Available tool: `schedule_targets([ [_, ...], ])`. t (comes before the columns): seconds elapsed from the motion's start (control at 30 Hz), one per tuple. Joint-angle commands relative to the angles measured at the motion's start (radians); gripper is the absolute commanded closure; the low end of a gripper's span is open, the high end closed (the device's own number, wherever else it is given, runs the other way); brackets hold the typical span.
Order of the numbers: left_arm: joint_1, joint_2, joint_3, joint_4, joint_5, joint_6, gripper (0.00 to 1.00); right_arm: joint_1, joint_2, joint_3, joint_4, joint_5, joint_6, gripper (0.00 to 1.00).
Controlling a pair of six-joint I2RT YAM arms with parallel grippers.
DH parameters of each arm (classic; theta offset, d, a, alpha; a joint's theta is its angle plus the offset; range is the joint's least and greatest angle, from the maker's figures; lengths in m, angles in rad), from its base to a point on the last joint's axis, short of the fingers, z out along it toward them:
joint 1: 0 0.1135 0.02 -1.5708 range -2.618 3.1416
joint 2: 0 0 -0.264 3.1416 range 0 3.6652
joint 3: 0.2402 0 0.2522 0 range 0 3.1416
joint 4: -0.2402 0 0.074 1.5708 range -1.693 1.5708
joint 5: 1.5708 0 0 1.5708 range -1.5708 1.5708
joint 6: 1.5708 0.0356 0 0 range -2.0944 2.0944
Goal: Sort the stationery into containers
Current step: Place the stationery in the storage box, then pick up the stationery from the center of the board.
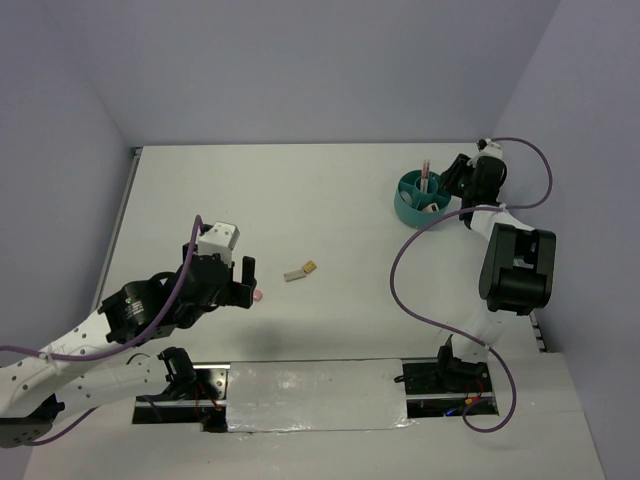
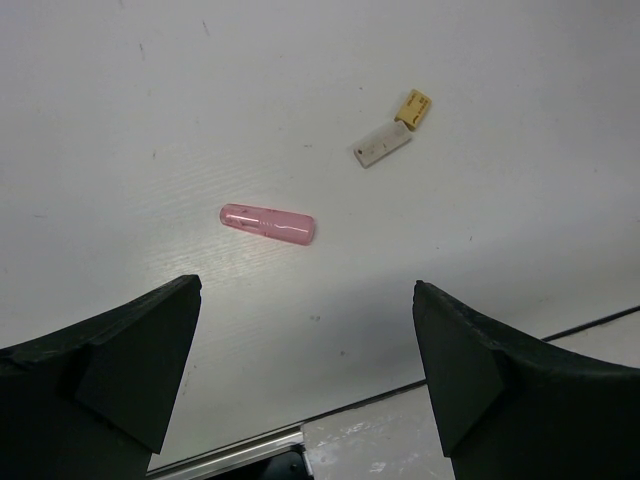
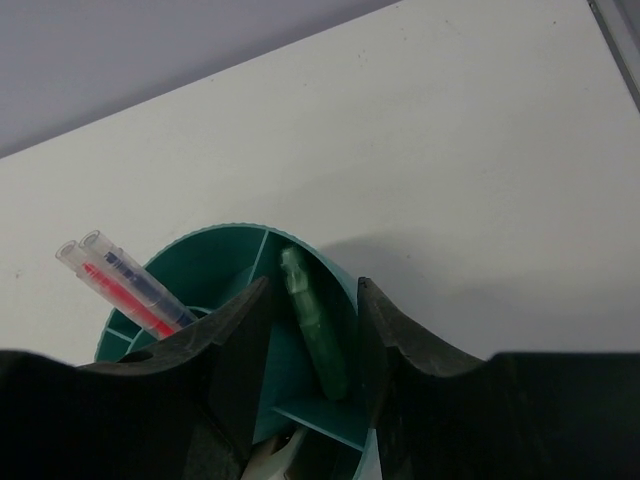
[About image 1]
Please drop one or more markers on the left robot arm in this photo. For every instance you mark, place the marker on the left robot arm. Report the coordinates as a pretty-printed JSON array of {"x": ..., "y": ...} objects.
[{"x": 101, "y": 361}]

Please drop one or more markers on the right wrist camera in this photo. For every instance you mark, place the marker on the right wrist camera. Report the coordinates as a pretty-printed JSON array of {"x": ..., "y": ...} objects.
[{"x": 486, "y": 148}]

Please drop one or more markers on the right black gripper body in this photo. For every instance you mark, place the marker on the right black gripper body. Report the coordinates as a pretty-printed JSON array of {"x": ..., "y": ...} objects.
[{"x": 460, "y": 180}]

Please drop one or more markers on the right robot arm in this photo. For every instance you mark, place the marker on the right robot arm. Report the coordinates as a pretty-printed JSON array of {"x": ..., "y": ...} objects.
[{"x": 516, "y": 276}]

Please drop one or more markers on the teal round organizer container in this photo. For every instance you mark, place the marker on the teal round organizer container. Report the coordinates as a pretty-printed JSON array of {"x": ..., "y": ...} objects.
[{"x": 413, "y": 216}]

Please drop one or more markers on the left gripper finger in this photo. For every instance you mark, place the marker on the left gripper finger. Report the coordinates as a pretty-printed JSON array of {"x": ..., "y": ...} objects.
[
  {"x": 248, "y": 281},
  {"x": 189, "y": 252}
]

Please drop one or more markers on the red transparent pen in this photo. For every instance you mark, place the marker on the red transparent pen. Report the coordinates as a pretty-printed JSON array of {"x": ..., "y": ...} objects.
[{"x": 421, "y": 179}]

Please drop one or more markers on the silver foil tape sheet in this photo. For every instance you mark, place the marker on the silver foil tape sheet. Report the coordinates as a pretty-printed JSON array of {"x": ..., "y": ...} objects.
[{"x": 315, "y": 396}]

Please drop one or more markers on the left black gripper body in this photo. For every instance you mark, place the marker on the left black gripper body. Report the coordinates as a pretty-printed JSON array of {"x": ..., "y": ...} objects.
[{"x": 229, "y": 295}]

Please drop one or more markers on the grey eraser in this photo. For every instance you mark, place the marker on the grey eraser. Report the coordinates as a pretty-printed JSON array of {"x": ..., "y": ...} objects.
[{"x": 294, "y": 275}]

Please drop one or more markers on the pink correction tape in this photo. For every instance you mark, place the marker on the pink correction tape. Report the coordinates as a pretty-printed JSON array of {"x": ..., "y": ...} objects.
[{"x": 258, "y": 296}]

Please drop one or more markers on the clear tape roll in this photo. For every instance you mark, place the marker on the clear tape roll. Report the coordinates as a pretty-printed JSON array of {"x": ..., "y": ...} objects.
[{"x": 407, "y": 198}]

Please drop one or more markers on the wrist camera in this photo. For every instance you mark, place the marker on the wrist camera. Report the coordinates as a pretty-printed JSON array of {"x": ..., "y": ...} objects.
[
  {"x": 219, "y": 239},
  {"x": 486, "y": 148}
]

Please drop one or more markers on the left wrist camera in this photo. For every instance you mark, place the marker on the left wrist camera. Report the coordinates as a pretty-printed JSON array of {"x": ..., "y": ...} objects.
[{"x": 219, "y": 239}]

